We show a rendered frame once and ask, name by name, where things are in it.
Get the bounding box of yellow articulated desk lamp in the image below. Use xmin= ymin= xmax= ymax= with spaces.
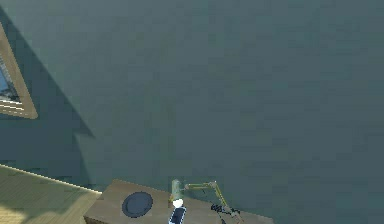
xmin=169 ymin=179 xmax=245 ymax=224

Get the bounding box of wooden framed window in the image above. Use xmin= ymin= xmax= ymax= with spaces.
xmin=0 ymin=22 xmax=39 ymax=120

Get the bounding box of brown wooden desk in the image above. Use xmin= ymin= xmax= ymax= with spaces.
xmin=83 ymin=179 xmax=275 ymax=224

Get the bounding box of dark round plate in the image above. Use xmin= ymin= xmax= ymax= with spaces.
xmin=121 ymin=191 xmax=154 ymax=219

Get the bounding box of black white-edged cell phone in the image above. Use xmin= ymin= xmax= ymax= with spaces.
xmin=168 ymin=206 xmax=188 ymax=224

